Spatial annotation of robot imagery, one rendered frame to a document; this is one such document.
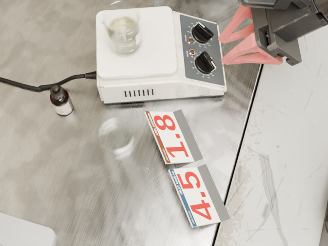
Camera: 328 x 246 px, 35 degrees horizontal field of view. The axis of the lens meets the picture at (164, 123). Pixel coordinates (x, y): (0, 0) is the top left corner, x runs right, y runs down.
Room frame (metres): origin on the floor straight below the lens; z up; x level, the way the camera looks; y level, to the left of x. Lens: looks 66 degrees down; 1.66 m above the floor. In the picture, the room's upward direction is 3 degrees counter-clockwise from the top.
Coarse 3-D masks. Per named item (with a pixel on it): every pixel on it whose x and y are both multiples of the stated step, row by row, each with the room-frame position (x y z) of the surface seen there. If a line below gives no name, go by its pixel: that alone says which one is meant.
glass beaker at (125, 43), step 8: (112, 8) 0.46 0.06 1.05; (120, 8) 0.46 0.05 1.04; (128, 8) 0.46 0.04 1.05; (136, 8) 0.45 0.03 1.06; (104, 16) 0.44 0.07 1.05; (112, 16) 0.45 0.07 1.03; (136, 16) 0.45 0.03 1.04; (104, 24) 0.43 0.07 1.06; (136, 24) 0.42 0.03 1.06; (112, 32) 0.42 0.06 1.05; (120, 32) 0.41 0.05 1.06; (128, 32) 0.41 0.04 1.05; (136, 32) 0.42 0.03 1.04; (112, 40) 0.42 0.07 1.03; (120, 40) 0.41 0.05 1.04; (128, 40) 0.41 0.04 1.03; (136, 40) 0.42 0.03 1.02; (112, 48) 0.42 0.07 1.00; (120, 48) 0.41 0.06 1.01; (128, 48) 0.41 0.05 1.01; (136, 48) 0.42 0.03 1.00; (120, 56) 0.41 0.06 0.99; (128, 56) 0.41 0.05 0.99
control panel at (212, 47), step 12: (192, 24) 0.49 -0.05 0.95; (204, 24) 0.49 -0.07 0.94; (216, 24) 0.50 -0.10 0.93; (192, 36) 0.46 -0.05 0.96; (216, 36) 0.48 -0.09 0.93; (192, 48) 0.44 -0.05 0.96; (204, 48) 0.45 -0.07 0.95; (216, 48) 0.45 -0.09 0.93; (192, 60) 0.42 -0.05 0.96; (216, 60) 0.43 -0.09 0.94; (192, 72) 0.40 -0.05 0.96; (216, 72) 0.41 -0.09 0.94
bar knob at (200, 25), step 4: (196, 24) 0.48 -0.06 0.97; (200, 24) 0.48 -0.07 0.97; (196, 28) 0.47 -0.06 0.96; (200, 28) 0.47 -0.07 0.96; (204, 28) 0.47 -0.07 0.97; (192, 32) 0.47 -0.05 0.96; (196, 32) 0.47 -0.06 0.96; (200, 32) 0.47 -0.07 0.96; (204, 32) 0.47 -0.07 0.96; (208, 32) 0.47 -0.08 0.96; (212, 32) 0.47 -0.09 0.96; (196, 36) 0.46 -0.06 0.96; (200, 36) 0.47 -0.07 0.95; (204, 36) 0.46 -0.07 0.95; (208, 36) 0.46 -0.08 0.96; (212, 36) 0.46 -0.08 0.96; (196, 40) 0.46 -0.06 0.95; (200, 40) 0.46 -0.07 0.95; (204, 40) 0.46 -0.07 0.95; (208, 40) 0.46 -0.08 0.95
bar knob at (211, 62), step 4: (204, 52) 0.43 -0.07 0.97; (200, 56) 0.42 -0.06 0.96; (204, 56) 0.42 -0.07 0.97; (208, 56) 0.42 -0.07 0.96; (196, 60) 0.42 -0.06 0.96; (200, 60) 0.42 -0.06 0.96; (204, 60) 0.42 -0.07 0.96; (208, 60) 0.41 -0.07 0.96; (196, 64) 0.41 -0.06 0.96; (200, 64) 0.41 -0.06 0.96; (204, 64) 0.41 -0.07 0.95; (208, 64) 0.41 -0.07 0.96; (212, 64) 0.41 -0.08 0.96; (200, 68) 0.40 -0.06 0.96; (204, 68) 0.41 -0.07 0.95; (208, 68) 0.41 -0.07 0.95; (212, 68) 0.40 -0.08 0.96; (204, 72) 0.40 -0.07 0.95; (208, 72) 0.40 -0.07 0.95
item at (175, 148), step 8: (160, 120) 0.33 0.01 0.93; (168, 120) 0.34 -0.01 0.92; (160, 128) 0.32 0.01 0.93; (168, 128) 0.32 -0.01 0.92; (176, 128) 0.33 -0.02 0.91; (160, 136) 0.30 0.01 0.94; (168, 136) 0.31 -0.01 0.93; (176, 136) 0.31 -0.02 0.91; (168, 144) 0.29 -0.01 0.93; (176, 144) 0.30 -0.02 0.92; (168, 152) 0.28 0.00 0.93; (176, 152) 0.28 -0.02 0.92; (184, 152) 0.28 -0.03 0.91; (176, 160) 0.27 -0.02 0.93
